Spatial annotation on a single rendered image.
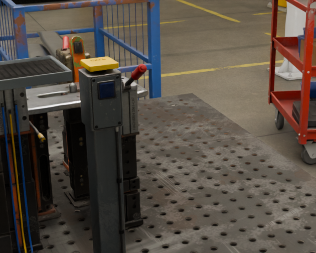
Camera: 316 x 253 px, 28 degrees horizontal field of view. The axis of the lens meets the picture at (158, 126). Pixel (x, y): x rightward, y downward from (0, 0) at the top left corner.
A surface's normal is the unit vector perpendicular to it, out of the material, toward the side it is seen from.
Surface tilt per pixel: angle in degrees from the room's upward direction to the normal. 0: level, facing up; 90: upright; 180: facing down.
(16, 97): 90
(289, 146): 0
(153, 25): 90
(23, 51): 90
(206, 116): 0
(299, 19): 90
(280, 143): 0
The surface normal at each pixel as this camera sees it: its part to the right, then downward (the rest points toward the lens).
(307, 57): 0.07, 0.35
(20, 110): 0.41, 0.31
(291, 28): -0.94, 0.14
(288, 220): -0.02, -0.94
